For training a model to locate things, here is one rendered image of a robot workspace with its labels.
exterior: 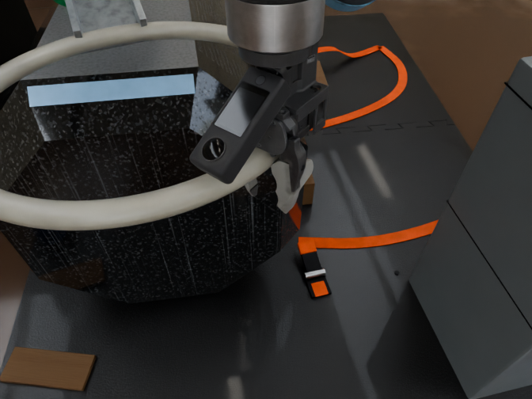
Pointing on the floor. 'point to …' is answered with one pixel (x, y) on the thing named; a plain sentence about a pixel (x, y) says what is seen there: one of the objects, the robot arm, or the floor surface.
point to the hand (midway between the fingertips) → (266, 199)
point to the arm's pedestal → (487, 253)
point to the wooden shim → (48, 368)
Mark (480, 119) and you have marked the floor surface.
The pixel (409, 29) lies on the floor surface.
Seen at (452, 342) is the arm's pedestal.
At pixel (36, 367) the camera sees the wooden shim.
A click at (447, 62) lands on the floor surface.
